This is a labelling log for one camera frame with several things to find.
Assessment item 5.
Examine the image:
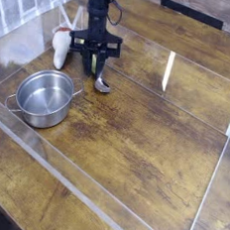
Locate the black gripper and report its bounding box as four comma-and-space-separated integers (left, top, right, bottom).
69, 30, 123, 79

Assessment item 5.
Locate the green handled metal spoon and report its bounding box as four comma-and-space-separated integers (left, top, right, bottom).
91, 55, 111, 93

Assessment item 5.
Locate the white plush toy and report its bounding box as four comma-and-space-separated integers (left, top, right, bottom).
52, 27, 70, 69

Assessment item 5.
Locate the small steel pot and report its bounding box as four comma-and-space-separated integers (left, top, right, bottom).
4, 69, 84, 128

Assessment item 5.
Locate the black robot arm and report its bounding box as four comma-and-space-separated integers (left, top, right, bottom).
69, 0, 123, 79

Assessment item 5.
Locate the clear acrylic stand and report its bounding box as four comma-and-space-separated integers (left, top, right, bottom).
53, 4, 84, 33

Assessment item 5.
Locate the black strip on table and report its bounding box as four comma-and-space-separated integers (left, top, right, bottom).
160, 0, 223, 30

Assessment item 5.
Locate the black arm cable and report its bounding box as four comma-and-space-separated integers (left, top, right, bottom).
105, 0, 126, 27

